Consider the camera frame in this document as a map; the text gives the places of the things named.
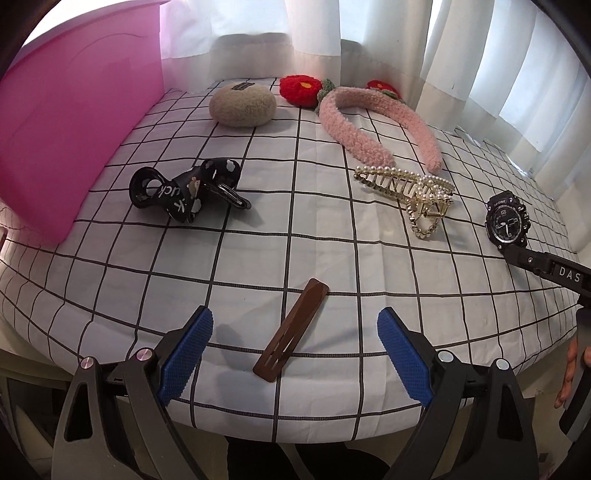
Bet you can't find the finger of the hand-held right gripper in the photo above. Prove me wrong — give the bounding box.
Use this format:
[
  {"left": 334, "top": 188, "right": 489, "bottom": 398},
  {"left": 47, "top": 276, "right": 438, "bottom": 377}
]
[{"left": 504, "top": 244, "right": 591, "bottom": 298}]

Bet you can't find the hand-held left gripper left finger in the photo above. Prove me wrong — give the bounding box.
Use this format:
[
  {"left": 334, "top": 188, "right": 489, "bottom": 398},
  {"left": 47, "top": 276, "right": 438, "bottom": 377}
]
[{"left": 52, "top": 305, "right": 214, "bottom": 480}]

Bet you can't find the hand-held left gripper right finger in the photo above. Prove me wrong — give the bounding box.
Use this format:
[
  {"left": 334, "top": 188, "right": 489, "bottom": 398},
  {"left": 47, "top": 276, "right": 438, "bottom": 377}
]
[{"left": 377, "top": 307, "right": 540, "bottom": 480}]

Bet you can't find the black sport wristwatch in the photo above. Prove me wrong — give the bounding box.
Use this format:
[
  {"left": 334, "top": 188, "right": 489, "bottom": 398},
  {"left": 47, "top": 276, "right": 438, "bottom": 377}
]
[{"left": 485, "top": 190, "right": 528, "bottom": 252}]

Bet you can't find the brown hair clip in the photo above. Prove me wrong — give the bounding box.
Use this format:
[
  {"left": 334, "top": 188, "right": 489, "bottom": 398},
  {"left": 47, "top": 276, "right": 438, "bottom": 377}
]
[{"left": 253, "top": 278, "right": 330, "bottom": 382}]

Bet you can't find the pearl claw hair clip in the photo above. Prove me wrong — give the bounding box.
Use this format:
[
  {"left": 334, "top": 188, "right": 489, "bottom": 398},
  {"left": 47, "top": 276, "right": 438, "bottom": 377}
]
[{"left": 355, "top": 165, "right": 455, "bottom": 240}]

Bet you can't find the black printed claw hair clip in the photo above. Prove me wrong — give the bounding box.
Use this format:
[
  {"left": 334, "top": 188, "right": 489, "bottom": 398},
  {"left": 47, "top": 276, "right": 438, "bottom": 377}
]
[{"left": 129, "top": 158, "right": 241, "bottom": 224}]

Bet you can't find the black metal carabiner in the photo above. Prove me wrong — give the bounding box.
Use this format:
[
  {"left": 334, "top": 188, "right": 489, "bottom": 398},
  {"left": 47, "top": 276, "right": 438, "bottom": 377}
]
[{"left": 203, "top": 182, "right": 252, "bottom": 212}]

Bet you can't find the pink fuzzy strawberry headband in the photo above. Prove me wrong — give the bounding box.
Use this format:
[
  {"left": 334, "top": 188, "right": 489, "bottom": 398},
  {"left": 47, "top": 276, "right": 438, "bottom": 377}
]
[{"left": 279, "top": 75, "right": 443, "bottom": 172}]

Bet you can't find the pink plastic tub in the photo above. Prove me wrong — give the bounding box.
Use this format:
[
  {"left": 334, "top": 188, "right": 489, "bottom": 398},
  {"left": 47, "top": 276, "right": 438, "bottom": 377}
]
[{"left": 0, "top": 0, "right": 171, "bottom": 243}]

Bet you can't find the person's right hand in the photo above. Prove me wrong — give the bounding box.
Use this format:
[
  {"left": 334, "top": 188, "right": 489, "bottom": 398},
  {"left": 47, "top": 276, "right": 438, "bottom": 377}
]
[{"left": 555, "top": 338, "right": 591, "bottom": 407}]

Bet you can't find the white black checked cloth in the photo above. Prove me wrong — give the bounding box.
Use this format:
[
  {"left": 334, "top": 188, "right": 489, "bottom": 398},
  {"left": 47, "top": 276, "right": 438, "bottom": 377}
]
[{"left": 0, "top": 78, "right": 591, "bottom": 444}]

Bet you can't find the beige fuzzy hair clip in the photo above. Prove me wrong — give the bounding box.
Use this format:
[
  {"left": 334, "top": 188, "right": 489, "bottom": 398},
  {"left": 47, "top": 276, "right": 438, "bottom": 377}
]
[{"left": 209, "top": 81, "right": 278, "bottom": 127}]

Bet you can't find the white curtain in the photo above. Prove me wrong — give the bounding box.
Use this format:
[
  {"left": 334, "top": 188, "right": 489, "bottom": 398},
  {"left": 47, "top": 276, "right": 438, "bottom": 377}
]
[{"left": 159, "top": 0, "right": 591, "bottom": 252}]

